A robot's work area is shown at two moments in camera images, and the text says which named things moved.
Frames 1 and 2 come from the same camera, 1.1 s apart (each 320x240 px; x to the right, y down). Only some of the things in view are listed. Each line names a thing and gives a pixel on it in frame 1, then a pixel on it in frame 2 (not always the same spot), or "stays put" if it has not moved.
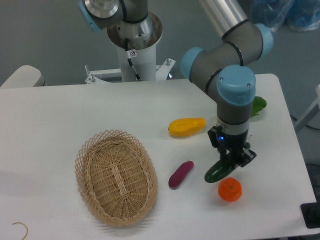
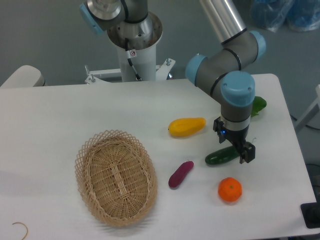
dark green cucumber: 218,171 -> 222,155
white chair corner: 26,76 stays put
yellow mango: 182,127 stays put
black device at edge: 311,213 stays put
